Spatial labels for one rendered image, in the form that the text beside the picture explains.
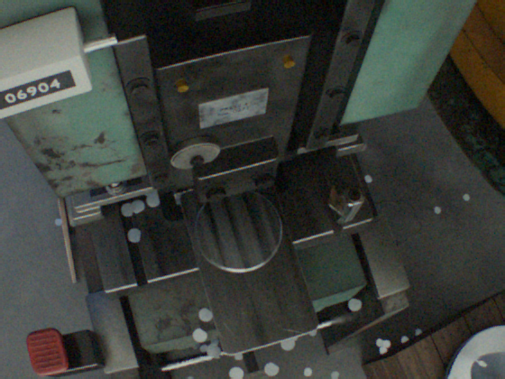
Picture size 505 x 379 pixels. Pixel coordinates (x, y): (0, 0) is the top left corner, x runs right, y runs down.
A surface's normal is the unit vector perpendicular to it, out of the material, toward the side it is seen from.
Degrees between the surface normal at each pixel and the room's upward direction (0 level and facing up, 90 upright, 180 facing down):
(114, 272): 0
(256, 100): 90
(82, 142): 90
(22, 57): 0
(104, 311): 0
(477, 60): 90
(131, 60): 90
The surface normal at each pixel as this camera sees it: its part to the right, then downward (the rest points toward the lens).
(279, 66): 0.29, 0.90
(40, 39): 0.04, -0.36
